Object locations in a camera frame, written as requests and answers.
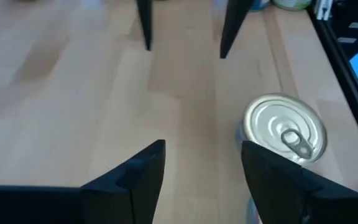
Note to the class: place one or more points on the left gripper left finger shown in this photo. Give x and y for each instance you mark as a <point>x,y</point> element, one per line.
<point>120,202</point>

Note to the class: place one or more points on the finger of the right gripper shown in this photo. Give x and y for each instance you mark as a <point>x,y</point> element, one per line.
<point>233,21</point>
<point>145,18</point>

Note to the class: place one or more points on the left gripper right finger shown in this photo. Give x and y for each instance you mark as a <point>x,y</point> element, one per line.
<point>291,199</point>

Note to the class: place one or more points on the blue salmon can pull-tab lid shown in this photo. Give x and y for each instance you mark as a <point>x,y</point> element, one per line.
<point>252,214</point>
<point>261,3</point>
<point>278,121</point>

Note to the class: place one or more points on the green tuna can plain lid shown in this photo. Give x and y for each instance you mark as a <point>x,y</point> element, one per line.
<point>292,3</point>

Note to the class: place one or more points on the silver frame bracket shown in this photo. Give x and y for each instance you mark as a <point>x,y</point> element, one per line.
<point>323,7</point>

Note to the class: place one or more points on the black aluminium table frame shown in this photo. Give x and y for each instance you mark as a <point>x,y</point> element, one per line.
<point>337,62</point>

